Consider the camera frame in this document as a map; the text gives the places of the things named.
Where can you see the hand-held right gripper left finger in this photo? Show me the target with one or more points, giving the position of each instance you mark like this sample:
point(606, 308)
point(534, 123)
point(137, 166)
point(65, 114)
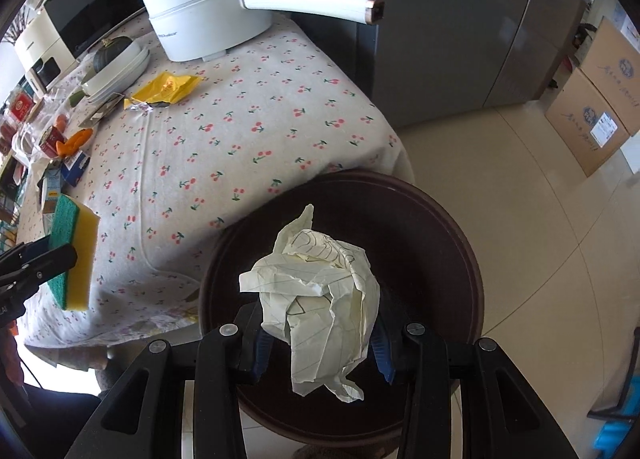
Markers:
point(261, 355)

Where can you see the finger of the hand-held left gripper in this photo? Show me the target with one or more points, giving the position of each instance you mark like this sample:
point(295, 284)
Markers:
point(55, 259)
point(27, 248)

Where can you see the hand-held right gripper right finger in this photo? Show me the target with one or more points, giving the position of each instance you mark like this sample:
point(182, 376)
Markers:
point(382, 356)

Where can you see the yellow green sponge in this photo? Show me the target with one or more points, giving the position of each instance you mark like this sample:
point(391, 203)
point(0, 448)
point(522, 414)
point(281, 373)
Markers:
point(82, 244)

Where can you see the small blue white carton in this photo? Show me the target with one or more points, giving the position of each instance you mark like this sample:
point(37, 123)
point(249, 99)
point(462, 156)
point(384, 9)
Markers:
point(51, 191)

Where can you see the cream paper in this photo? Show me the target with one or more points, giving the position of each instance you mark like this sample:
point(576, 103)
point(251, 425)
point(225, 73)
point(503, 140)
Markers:
point(320, 299)

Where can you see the blue snack box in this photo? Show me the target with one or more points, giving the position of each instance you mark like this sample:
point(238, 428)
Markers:
point(76, 169)

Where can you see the brown trash bin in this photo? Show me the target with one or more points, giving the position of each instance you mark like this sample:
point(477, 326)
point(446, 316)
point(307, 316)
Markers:
point(430, 259)

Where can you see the red can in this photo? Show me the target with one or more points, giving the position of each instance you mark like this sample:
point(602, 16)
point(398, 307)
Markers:
point(50, 141)

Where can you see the yellow wrapper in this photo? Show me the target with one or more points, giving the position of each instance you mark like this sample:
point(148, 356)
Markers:
point(162, 88)

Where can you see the person's left forearm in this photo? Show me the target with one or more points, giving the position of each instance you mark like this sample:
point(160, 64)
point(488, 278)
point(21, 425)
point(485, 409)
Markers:
point(9, 354)

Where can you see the red label jar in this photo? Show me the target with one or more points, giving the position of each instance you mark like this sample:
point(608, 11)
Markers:
point(21, 106)

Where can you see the stack of white dishes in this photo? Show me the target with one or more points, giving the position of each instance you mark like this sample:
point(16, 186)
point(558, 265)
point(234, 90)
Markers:
point(120, 76)

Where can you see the white countertop appliance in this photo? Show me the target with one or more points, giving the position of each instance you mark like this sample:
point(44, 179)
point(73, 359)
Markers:
point(40, 46)

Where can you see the green pumpkin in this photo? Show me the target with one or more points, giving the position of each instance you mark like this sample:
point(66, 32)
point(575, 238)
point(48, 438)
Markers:
point(111, 55)

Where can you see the cherry print tablecloth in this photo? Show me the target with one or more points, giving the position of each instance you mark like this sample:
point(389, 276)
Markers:
point(240, 139)

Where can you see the blue plastic object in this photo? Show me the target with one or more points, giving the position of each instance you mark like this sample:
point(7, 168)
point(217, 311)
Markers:
point(620, 441)

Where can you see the white electric pot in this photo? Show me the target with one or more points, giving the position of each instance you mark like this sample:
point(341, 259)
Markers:
point(210, 14)

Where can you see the cardboard box with label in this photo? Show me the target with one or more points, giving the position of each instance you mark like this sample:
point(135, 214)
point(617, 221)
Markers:
point(582, 124)

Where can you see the grey refrigerator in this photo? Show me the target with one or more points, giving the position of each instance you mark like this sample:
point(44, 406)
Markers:
point(440, 29)

